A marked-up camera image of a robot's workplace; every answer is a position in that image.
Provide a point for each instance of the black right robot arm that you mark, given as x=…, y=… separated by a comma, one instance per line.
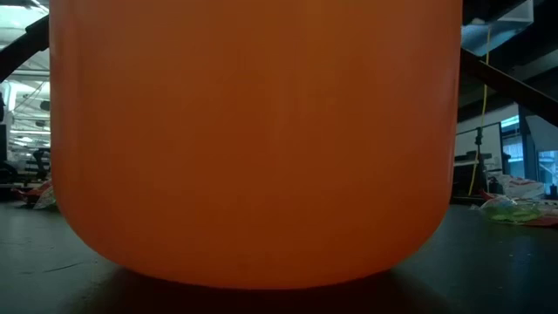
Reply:
x=479, y=8

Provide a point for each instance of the orange plastic bucket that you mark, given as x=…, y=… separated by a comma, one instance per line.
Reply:
x=255, y=144

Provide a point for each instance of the white red-striped bag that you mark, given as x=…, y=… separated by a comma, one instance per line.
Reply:
x=521, y=187

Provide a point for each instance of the black tripod stand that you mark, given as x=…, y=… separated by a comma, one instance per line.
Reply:
x=478, y=174

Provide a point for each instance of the clear green candy bag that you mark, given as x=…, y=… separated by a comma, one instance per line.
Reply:
x=508, y=213
x=45, y=200

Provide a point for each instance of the red Skittles candy pack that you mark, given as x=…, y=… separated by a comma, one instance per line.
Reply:
x=29, y=194
x=549, y=221

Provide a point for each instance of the black table mat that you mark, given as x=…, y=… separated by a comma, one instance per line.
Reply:
x=479, y=270

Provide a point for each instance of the white framed board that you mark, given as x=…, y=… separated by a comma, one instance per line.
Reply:
x=466, y=144

